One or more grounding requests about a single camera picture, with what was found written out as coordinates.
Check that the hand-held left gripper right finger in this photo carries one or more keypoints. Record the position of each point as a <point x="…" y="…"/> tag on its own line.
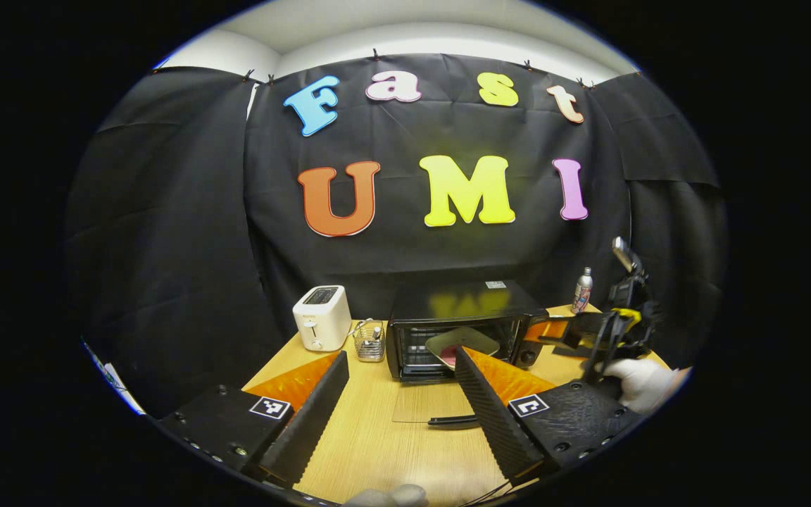
<point x="493" y="422"/>

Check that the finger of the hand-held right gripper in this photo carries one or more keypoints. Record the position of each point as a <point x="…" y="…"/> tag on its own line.
<point x="585" y="328"/>

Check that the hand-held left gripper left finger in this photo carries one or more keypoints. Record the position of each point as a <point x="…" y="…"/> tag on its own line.
<point x="310" y="422"/>

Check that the pink meat slice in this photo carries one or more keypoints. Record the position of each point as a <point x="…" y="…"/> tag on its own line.
<point x="453" y="355"/>

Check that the pale rectangular plate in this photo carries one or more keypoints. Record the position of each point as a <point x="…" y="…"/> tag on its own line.
<point x="465" y="339"/>

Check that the black electric oven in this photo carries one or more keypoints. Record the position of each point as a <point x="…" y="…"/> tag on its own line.
<point x="462" y="303"/>

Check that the silver bottle with pink label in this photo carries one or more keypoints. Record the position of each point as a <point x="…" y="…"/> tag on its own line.
<point x="582" y="292"/>

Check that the white toaster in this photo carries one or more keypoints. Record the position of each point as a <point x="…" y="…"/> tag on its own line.
<point x="321" y="320"/>

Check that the black backdrop cloth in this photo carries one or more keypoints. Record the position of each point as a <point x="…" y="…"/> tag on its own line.
<point x="166" y="246"/>

